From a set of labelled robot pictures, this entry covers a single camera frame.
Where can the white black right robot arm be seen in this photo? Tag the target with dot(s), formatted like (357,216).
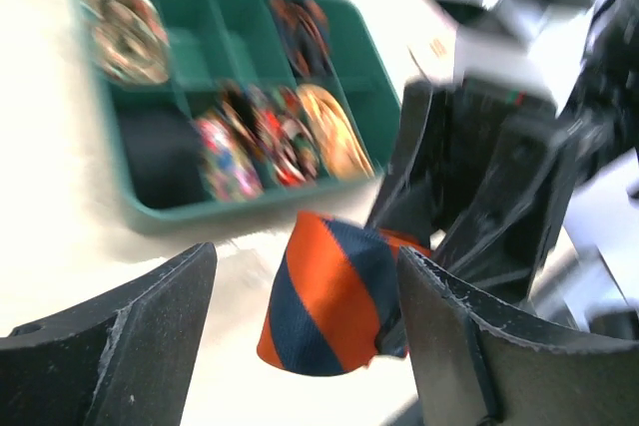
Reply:
(589,279)

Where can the rolled red ringed tie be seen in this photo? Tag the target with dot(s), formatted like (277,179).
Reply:
(295,155)

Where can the rolled black orange tie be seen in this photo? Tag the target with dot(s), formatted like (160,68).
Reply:
(303,29)

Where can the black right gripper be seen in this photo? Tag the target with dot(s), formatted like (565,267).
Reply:
(513,167)

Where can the green compartment organizer box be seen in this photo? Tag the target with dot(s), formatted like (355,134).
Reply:
(216,108)

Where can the rolled brown paisley tie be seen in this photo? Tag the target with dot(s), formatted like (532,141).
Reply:
(131,41)

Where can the orange navy striped tie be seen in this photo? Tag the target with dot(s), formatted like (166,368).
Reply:
(334,300)

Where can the rolled dark multicolour tie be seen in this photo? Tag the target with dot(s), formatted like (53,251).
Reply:
(246,108)

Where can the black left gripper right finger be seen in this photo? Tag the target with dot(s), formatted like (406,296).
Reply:
(480,361)

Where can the rolled colourful squares tie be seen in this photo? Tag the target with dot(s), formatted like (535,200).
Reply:
(229,170)

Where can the rolled gold tie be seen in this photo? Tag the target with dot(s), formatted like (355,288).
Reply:
(339,146)

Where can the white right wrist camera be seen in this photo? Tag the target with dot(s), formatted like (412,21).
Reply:
(510,47)

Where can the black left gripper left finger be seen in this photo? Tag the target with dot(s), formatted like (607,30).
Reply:
(125,357)

